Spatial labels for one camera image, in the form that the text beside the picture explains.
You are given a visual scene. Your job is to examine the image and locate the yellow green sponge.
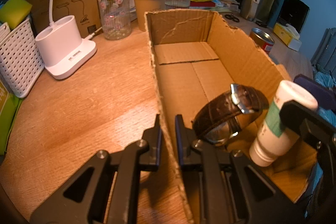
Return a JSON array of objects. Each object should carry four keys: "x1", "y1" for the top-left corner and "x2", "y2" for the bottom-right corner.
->
[{"x1": 0, "y1": 0, "x2": 33, "y2": 26}]

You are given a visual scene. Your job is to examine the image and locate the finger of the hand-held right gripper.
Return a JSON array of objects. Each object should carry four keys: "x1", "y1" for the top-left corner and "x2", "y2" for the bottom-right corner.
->
[
  {"x1": 279, "y1": 99, "x2": 336, "y2": 153},
  {"x1": 293, "y1": 74, "x2": 336, "y2": 119}
]

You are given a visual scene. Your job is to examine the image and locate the bagged paper cups green label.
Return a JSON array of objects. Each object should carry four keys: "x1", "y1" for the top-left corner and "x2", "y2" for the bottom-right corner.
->
[{"x1": 0, "y1": 80, "x2": 24, "y2": 156}]

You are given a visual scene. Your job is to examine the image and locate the grey folding panel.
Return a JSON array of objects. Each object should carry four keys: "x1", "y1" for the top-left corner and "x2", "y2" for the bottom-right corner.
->
[{"x1": 310, "y1": 28, "x2": 336, "y2": 72}]

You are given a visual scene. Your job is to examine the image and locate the stack of brown paper cups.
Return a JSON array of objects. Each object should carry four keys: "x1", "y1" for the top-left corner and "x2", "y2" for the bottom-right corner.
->
[{"x1": 131, "y1": 0, "x2": 169, "y2": 32}]

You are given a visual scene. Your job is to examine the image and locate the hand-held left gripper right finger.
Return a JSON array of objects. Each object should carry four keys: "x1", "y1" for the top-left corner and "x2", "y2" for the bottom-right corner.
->
[{"x1": 175, "y1": 114, "x2": 306, "y2": 224}]

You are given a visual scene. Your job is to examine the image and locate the floral print glass jar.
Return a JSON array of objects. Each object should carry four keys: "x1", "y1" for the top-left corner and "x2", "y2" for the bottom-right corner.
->
[{"x1": 97, "y1": 0, "x2": 132, "y2": 41}]

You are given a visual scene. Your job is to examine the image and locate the stack of books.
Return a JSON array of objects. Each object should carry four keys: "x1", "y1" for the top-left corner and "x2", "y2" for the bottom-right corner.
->
[{"x1": 215, "y1": 0, "x2": 240, "y2": 12}]

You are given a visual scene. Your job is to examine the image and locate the white plastic bottle green label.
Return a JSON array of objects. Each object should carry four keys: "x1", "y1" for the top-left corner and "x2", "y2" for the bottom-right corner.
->
[{"x1": 249, "y1": 80, "x2": 319, "y2": 167}]

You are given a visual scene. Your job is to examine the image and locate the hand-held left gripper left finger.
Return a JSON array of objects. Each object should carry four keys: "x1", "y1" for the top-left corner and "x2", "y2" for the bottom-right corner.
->
[{"x1": 30, "y1": 114, "x2": 162, "y2": 224}]

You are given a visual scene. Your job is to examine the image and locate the stainless steel tumbler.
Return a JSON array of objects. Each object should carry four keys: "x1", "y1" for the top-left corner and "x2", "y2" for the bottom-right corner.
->
[{"x1": 240, "y1": 0, "x2": 265, "y2": 22}]

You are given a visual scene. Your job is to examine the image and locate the yellow tissue box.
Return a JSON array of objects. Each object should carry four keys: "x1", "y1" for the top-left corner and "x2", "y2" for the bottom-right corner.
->
[{"x1": 273, "y1": 22, "x2": 302, "y2": 51}]

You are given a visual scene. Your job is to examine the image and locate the red book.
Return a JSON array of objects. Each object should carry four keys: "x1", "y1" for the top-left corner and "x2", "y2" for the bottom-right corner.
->
[{"x1": 189, "y1": 1, "x2": 218, "y2": 8}]

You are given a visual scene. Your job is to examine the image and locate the white perforated plastic basket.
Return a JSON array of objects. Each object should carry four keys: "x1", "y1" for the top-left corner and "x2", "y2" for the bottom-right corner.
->
[{"x1": 0, "y1": 17, "x2": 46, "y2": 98}]

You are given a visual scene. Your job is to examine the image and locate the brown leather strap wristwatch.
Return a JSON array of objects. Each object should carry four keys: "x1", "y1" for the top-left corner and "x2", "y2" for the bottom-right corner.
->
[{"x1": 192, "y1": 84, "x2": 269, "y2": 147}]

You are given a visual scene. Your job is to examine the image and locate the white desk lamp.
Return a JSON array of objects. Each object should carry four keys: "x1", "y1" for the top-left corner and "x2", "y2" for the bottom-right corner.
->
[{"x1": 35, "y1": 0, "x2": 97, "y2": 80}]

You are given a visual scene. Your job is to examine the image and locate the red metal can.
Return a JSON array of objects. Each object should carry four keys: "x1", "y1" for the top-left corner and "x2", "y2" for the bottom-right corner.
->
[{"x1": 249, "y1": 28, "x2": 275, "y2": 54}]

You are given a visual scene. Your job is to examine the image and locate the black computer monitor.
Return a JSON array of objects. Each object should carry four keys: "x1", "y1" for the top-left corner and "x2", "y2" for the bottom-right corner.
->
[{"x1": 278, "y1": 0, "x2": 310, "y2": 33}]

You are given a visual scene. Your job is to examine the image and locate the teal bed cloth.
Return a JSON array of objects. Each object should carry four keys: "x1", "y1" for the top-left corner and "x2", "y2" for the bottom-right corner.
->
[{"x1": 314, "y1": 70, "x2": 336, "y2": 89}]

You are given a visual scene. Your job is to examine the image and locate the black handled scissors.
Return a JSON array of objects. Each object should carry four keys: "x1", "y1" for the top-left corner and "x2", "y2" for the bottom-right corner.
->
[{"x1": 224, "y1": 13, "x2": 240, "y2": 23}]

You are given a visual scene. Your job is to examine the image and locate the cardboard box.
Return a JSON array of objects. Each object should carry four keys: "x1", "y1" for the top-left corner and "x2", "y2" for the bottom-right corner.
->
[{"x1": 144, "y1": 10, "x2": 318, "y2": 224}]

